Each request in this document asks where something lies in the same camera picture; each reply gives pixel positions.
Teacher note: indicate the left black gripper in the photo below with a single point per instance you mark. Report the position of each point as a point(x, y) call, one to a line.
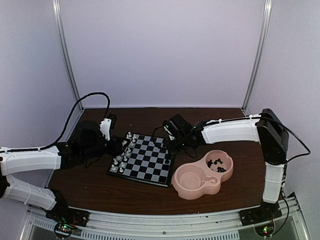
point(116, 146)

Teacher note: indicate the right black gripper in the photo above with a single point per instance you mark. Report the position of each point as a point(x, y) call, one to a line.
point(172, 149)

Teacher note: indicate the black king chess piece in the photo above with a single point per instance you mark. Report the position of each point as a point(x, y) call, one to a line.
point(167, 160)

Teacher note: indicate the black and white chessboard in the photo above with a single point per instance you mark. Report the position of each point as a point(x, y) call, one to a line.
point(146, 162)

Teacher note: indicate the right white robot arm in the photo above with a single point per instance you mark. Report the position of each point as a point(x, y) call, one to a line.
point(267, 130)

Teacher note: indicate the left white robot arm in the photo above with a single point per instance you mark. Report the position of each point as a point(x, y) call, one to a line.
point(30, 159)

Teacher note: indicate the pile of black chess pieces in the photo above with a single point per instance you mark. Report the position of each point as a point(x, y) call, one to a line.
point(216, 165)

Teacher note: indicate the pink double pet bowl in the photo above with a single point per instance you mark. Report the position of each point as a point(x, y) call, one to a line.
point(195, 179)

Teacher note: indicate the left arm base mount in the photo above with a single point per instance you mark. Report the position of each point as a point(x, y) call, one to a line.
point(70, 216)

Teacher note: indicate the front aluminium rail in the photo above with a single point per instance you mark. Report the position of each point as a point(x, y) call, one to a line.
point(223, 225)

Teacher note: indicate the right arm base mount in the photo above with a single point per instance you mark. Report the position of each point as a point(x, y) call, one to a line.
point(258, 215)

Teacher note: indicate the left aluminium frame post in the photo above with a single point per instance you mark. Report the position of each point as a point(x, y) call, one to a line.
point(56, 4)

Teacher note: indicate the aluminium frame post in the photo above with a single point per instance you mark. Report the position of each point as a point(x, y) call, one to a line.
point(56, 4)
point(264, 30)

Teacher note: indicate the right aluminium frame post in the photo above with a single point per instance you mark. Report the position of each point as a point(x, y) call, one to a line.
point(264, 30)

